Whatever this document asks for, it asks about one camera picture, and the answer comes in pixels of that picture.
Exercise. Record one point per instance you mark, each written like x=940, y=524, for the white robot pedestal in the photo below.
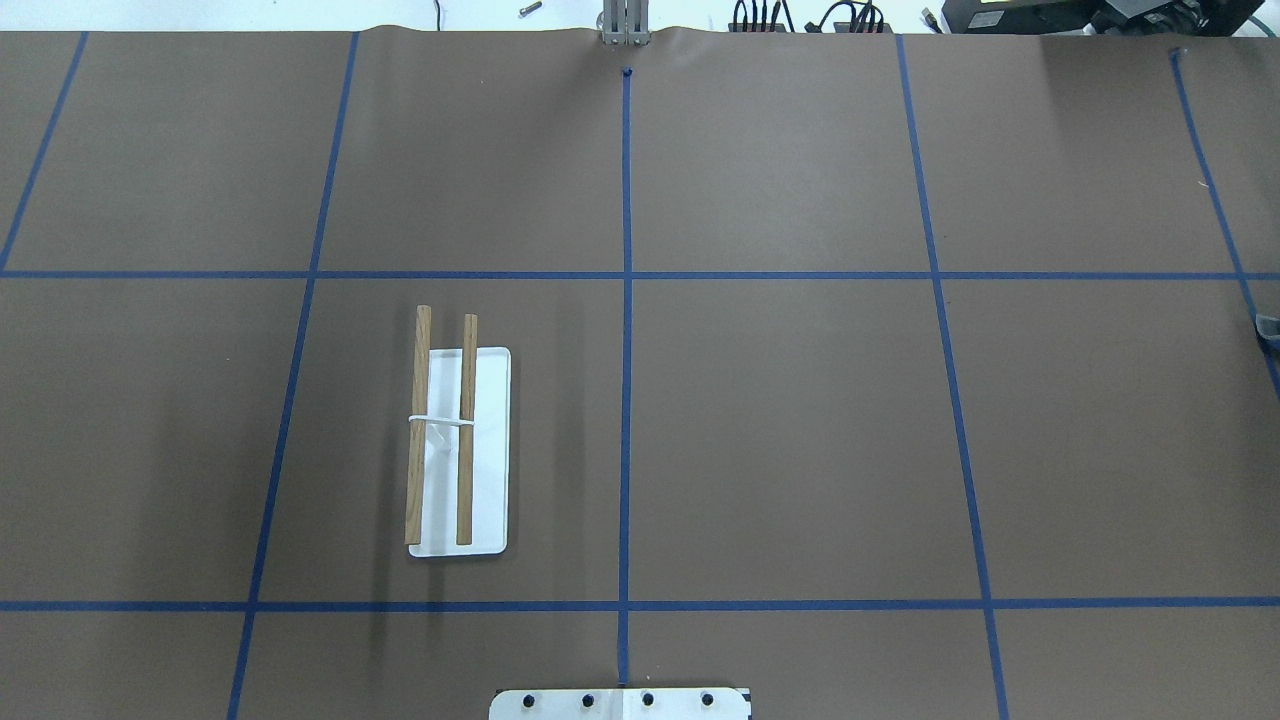
x=623, y=703

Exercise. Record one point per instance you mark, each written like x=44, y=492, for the brown paper table cover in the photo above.
x=887, y=377

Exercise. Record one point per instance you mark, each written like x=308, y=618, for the wooden towel rack white base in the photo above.
x=457, y=494

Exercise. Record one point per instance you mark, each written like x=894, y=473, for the black power brick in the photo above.
x=1017, y=17

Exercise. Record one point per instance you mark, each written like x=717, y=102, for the aluminium frame post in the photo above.
x=625, y=22

